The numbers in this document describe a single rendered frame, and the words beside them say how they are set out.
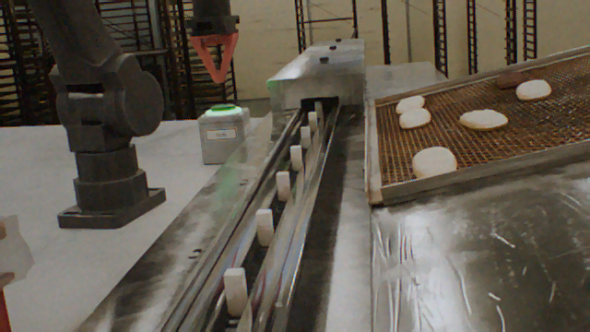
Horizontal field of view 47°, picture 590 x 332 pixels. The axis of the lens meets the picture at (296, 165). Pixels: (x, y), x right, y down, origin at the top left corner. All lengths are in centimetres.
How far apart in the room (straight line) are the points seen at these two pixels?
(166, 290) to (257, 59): 747
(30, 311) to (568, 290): 43
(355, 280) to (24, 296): 29
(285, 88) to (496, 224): 86
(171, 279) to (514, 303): 25
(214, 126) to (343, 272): 50
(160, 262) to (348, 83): 78
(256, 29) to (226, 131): 688
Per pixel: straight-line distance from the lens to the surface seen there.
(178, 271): 52
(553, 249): 40
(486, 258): 40
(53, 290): 65
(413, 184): 53
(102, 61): 80
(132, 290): 50
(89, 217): 81
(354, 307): 52
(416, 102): 92
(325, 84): 126
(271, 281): 51
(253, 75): 794
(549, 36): 806
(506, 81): 92
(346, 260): 61
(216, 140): 104
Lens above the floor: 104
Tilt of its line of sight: 13 degrees down
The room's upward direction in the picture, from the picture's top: 5 degrees counter-clockwise
